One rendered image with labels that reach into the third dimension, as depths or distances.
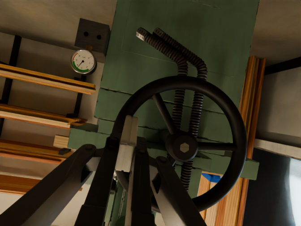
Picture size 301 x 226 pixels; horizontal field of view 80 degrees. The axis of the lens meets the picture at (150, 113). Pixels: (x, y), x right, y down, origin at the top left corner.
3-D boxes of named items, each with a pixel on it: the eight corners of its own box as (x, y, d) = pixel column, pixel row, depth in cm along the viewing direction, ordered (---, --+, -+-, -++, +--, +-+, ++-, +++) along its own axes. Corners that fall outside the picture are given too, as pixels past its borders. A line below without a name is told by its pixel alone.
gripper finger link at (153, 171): (133, 164, 15) (169, 170, 15) (135, 135, 19) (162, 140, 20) (130, 179, 15) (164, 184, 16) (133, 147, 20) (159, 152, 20)
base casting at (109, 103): (238, 116, 58) (233, 145, 58) (184, 114, 115) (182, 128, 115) (97, 86, 53) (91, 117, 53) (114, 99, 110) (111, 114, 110)
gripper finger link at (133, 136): (128, 144, 16) (136, 145, 16) (132, 115, 22) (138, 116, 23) (122, 171, 17) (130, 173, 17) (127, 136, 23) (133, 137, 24)
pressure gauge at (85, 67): (99, 45, 47) (92, 76, 46) (101, 49, 50) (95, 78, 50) (74, 39, 46) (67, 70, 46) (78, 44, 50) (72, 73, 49)
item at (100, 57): (109, 24, 49) (103, 53, 49) (113, 41, 62) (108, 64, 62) (78, 16, 49) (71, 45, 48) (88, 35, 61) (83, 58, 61)
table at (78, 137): (285, 172, 49) (281, 193, 49) (226, 149, 80) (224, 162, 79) (56, 130, 43) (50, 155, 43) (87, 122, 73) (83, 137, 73)
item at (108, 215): (115, 191, 87) (109, 222, 86) (117, 184, 96) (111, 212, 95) (97, 189, 86) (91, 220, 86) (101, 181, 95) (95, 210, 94)
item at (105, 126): (226, 143, 57) (224, 155, 57) (200, 135, 78) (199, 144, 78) (99, 118, 53) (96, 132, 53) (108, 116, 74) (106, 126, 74)
